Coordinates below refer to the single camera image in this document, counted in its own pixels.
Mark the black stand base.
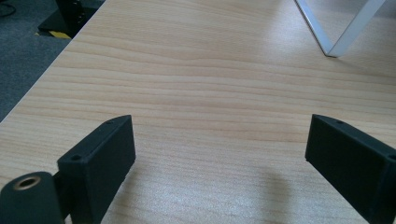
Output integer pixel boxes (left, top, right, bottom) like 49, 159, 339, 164
36, 0, 106, 40

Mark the white metal frame stand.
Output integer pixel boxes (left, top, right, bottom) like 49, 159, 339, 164
294, 0, 387, 59

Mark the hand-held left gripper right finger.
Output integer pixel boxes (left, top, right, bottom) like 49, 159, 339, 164
304, 113, 396, 224

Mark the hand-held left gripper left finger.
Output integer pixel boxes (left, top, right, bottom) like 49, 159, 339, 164
56, 114, 136, 224

